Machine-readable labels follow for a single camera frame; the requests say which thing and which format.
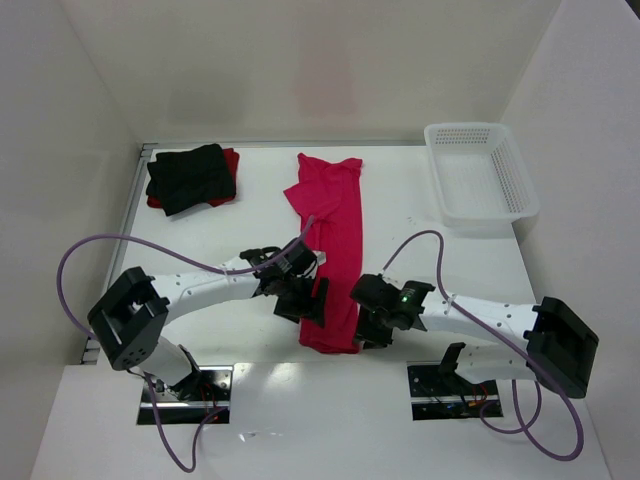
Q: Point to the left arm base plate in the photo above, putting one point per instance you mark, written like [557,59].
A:
[212,397]

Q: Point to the white plastic basket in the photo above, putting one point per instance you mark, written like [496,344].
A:
[480,178]

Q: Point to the pink t shirt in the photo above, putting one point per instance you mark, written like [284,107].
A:
[330,193]

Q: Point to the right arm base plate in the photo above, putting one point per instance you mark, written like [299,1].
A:
[434,397]

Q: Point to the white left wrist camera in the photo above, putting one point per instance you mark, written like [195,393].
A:
[320,257]

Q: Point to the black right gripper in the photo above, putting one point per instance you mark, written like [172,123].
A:
[370,325]

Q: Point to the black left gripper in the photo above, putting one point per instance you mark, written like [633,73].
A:
[304,302]

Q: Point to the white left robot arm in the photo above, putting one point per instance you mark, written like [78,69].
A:
[128,320]

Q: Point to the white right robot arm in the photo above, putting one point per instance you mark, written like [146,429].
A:
[548,343]

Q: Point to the black folded t shirt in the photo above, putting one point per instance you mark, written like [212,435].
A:
[192,175]

